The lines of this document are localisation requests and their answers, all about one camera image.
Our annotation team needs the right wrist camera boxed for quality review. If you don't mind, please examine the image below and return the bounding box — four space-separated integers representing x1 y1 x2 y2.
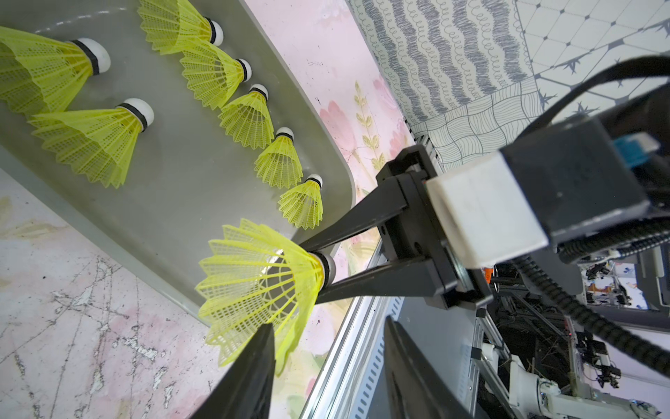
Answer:
426 86 669 269

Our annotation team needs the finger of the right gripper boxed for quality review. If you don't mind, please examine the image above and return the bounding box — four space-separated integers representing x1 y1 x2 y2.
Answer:
300 177 408 251
316 257 445 305

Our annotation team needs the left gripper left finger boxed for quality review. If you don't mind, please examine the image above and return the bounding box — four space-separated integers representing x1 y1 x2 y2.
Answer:
190 324 276 419

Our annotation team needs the pink floral table mat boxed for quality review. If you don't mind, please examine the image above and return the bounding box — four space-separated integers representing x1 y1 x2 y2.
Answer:
1 1 410 418

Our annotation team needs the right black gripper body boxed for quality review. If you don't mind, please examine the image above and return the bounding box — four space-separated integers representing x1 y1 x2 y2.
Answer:
377 145 493 309

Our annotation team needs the grey plastic storage box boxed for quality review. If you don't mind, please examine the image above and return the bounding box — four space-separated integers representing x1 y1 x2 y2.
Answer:
0 0 358 318

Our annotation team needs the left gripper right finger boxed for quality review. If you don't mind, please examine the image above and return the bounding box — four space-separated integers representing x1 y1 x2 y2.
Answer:
384 316 471 418

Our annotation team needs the yellow shuttlecock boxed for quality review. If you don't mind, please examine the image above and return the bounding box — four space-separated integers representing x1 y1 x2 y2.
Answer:
219 84 274 149
255 127 303 189
28 98 155 189
137 0 224 55
195 219 336 375
278 175 324 230
180 40 252 110
1 27 111 118

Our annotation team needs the aluminium mounting rail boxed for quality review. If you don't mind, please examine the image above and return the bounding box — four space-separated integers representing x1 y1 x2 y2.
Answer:
300 297 404 418

